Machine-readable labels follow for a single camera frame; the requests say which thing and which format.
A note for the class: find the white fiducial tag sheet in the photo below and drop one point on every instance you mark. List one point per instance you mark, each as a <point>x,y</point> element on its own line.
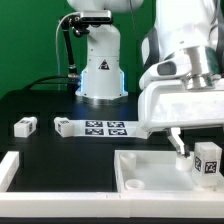
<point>99,128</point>

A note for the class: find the camera on black mount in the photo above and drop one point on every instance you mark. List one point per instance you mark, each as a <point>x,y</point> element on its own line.
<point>80,21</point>

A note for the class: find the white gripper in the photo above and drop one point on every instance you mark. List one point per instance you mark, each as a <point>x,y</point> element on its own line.
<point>165,103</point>

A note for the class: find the white square tabletop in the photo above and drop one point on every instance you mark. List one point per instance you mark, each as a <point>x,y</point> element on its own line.
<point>162,171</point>

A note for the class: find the white U-shaped fence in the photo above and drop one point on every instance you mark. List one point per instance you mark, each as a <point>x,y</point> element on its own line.
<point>200,204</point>

